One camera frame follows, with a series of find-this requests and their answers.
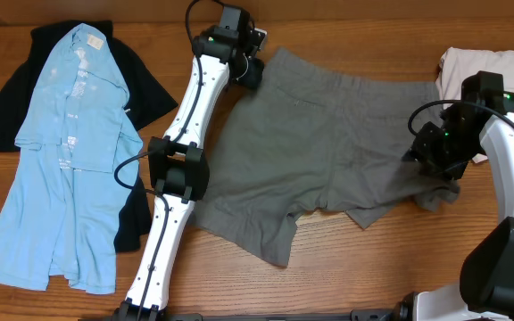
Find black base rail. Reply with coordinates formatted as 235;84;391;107
163;308;412;321

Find grey shorts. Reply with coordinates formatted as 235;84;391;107
191;48;460;267

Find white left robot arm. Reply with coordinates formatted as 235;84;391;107
111;4;267;320

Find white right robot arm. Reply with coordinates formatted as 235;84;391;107
389;71;514;320

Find black garment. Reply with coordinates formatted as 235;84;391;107
0;21;178;253

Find beige folded shorts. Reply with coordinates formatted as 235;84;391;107
435;47;514;100

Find light blue shirt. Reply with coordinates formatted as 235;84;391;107
0;23;143;294

